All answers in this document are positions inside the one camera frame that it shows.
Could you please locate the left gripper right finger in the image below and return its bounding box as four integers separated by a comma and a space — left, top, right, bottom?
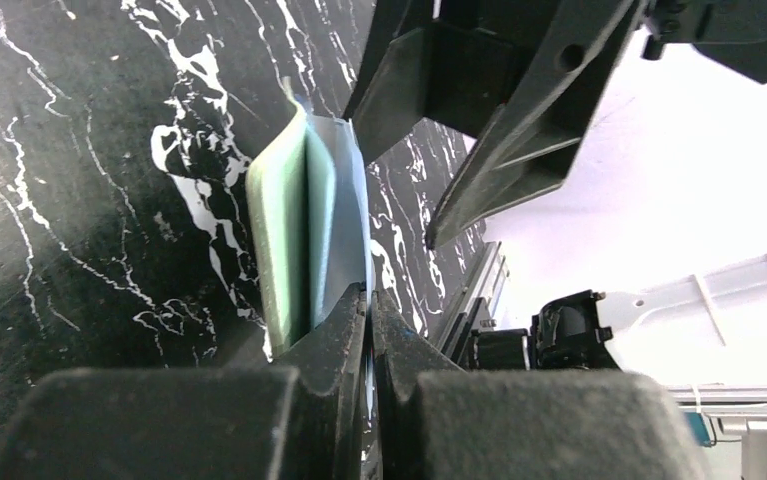
370, 292, 708, 479

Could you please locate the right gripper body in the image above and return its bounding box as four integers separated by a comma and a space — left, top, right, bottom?
642, 0, 767, 84

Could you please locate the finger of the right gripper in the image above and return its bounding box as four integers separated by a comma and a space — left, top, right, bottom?
425, 1, 645, 249
343, 1, 529, 164

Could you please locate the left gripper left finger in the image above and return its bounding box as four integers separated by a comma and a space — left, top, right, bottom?
0, 283, 367, 479

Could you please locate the green card holder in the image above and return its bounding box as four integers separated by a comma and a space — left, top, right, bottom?
245, 77, 376, 359

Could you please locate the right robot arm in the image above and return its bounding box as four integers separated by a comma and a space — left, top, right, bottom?
344, 1, 767, 389

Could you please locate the aluminium frame rail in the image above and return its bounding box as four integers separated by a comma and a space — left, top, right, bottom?
429, 241, 509, 367

